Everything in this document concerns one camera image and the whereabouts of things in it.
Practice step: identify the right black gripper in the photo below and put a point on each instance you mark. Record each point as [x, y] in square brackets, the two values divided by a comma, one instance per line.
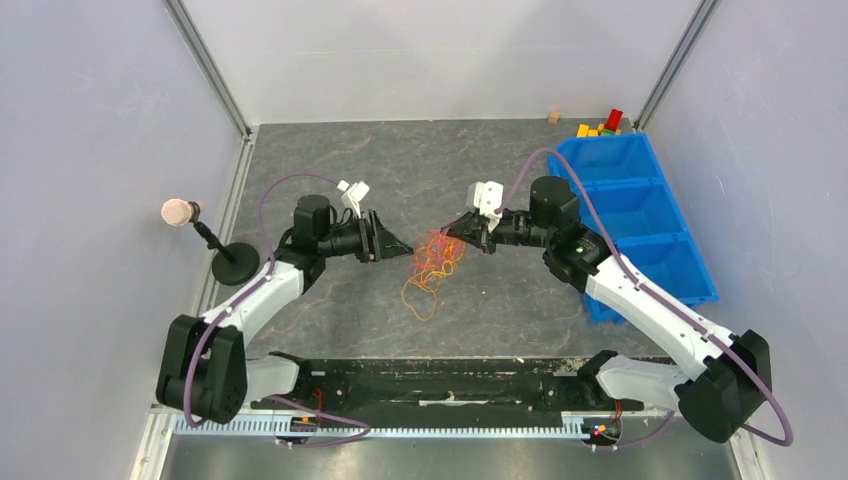
[486, 234]

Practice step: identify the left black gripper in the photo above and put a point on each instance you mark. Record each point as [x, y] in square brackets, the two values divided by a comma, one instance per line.
[376, 242]

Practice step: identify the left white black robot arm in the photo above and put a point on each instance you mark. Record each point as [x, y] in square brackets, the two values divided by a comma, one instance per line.
[205, 372]

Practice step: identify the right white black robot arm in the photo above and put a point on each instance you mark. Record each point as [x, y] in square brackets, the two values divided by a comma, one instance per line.
[717, 379]

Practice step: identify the yellow toy block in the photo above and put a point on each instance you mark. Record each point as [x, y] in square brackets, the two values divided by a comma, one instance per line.
[584, 131]

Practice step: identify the pink microphone on stand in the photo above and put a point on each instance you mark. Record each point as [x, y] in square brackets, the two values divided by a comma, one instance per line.
[233, 264]

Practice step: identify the blue plastic bin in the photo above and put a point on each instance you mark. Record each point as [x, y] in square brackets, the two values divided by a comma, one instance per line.
[631, 195]

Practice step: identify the red toy block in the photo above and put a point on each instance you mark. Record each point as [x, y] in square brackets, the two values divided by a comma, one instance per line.
[613, 120]

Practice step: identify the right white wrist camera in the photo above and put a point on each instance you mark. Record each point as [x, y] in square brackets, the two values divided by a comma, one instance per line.
[487, 199]

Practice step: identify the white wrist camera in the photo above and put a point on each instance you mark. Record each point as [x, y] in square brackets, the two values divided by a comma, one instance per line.
[353, 195]
[487, 199]

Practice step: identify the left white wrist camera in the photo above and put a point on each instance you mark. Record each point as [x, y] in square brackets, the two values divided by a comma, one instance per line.
[353, 195]

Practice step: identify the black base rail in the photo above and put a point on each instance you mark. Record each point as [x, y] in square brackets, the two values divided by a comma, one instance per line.
[452, 392]

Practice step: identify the white toothed cable duct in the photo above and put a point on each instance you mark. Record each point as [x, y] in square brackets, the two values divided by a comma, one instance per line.
[285, 426]

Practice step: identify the left aluminium corner post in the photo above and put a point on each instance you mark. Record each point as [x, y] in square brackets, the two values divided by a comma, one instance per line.
[203, 57]

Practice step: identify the aluminium corner post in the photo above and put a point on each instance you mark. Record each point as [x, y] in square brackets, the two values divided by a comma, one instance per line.
[698, 22]
[203, 57]

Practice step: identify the right aluminium corner post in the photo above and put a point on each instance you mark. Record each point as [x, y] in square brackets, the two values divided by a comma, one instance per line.
[698, 22]

